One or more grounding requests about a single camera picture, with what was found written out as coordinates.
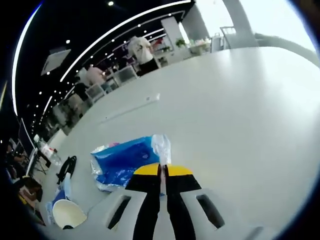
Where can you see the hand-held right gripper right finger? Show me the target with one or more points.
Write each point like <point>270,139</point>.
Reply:
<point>200,212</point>

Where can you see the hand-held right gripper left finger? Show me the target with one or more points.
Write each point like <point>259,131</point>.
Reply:
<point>117,215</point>

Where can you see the blue tissue pack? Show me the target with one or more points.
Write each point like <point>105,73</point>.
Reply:
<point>125,162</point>

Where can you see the clear plastic bottle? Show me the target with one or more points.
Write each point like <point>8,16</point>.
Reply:
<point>48,152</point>

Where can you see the white table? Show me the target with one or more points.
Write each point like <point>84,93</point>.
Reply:
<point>225,125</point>

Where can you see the white power strip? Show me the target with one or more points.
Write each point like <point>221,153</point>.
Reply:
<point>140,105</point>

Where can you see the white mesh office chair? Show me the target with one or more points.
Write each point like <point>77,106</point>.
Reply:
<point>126,75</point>
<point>96,92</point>

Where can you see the ceiling air conditioner unit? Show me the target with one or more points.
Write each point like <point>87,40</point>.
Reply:
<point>55,61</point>

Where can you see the green potted plant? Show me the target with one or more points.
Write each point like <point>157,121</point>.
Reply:
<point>180,42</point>

